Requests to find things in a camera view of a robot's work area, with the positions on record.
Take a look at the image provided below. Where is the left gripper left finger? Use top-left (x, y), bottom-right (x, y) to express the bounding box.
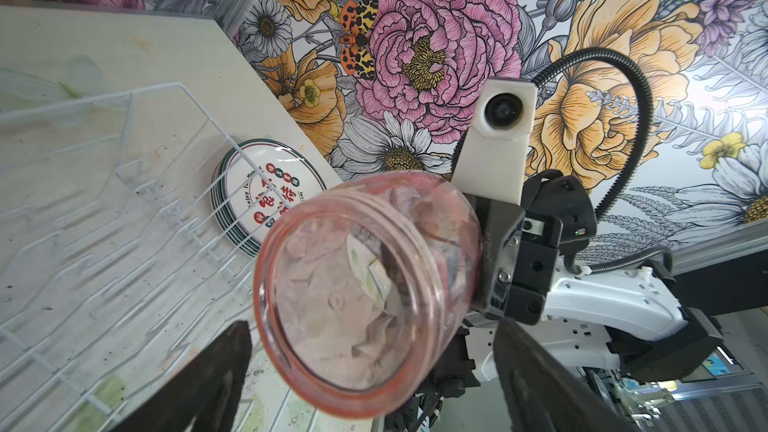
top-left (114, 321), bottom-right (252, 431)

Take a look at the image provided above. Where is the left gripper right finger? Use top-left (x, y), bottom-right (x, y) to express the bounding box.
top-left (493, 318), bottom-right (637, 431)

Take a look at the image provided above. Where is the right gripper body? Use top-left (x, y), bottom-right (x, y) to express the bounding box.
top-left (470, 170), bottom-right (597, 325)

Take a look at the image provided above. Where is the pink glass cup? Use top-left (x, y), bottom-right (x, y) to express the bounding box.
top-left (254, 171), bottom-right (482, 419)

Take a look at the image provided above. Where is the white wire dish rack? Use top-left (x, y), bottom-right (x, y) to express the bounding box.
top-left (0, 82), bottom-right (385, 432)

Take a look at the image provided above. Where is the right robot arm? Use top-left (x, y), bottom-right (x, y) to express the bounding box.
top-left (453, 170), bottom-right (723, 382)

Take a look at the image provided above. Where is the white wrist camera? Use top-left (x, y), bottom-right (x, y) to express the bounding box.
top-left (452, 78), bottom-right (537, 205)

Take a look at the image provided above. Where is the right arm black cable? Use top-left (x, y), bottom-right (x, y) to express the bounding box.
top-left (530, 47), bottom-right (673, 277)

